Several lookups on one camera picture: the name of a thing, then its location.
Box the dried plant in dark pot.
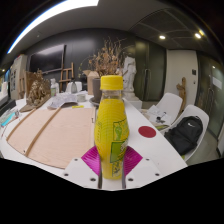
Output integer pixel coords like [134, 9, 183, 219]
[79, 37, 131, 104]

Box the yellow drink bottle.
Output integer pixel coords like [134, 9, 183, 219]
[93, 75, 130, 181]

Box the small white figurine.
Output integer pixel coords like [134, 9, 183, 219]
[49, 78, 60, 98]

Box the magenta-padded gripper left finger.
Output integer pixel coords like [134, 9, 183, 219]
[62, 145, 102, 190]

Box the stack of papers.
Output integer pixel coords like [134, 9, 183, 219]
[146, 104, 171, 127]

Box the white chair with papers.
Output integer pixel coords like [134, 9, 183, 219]
[143, 92, 183, 126]

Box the plain white chair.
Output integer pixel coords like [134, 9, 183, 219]
[65, 81, 83, 94]

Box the flat round red coaster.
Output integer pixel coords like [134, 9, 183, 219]
[137, 125, 157, 139]

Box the wooden figure by wall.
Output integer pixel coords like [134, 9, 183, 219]
[176, 76, 188, 111]

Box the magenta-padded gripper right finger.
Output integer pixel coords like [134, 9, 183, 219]
[122, 145, 164, 190]

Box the teal plastic packet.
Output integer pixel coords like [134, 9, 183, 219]
[0, 109, 17, 128]

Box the light wooden board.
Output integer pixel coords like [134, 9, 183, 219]
[6, 106, 98, 170]

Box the white cabinet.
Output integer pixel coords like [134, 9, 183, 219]
[9, 54, 28, 101]

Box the wooden easel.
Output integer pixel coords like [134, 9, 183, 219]
[59, 62, 76, 92]

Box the white chair with backpack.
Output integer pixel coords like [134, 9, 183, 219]
[159, 104, 210, 163]

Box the white statue pedestal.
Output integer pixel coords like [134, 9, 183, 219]
[122, 91, 144, 110]

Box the black backpack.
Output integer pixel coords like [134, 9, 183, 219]
[163, 115, 204, 156]

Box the small white cup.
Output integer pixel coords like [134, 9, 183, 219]
[76, 92, 88, 103]

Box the dark wall screen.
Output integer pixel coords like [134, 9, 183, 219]
[29, 44, 67, 74]

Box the white standing statue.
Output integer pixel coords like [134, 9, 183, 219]
[122, 55, 138, 94]

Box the long ceiling light strip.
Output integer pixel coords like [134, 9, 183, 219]
[6, 0, 100, 55]

